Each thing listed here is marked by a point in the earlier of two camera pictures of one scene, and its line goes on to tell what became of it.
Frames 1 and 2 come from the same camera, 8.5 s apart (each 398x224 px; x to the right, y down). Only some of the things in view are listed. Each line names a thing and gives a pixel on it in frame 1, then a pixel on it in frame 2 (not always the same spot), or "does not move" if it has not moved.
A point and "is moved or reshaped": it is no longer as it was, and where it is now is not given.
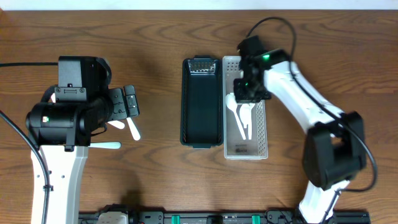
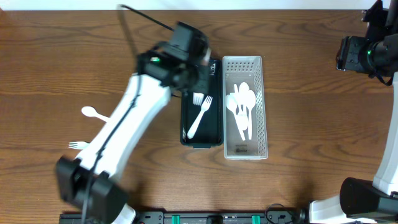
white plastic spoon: [231, 104] does not move
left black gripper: [123, 102] -> [203, 79]
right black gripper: [240, 96] -> [353, 57]
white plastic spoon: [244, 114] is moved or reshaped
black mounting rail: [270, 216] does not move
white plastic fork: [53, 98] -> [198, 98]
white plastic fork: [133, 129] is moved or reshaped
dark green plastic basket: [202, 101] does not move
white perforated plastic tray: [235, 147] does not move
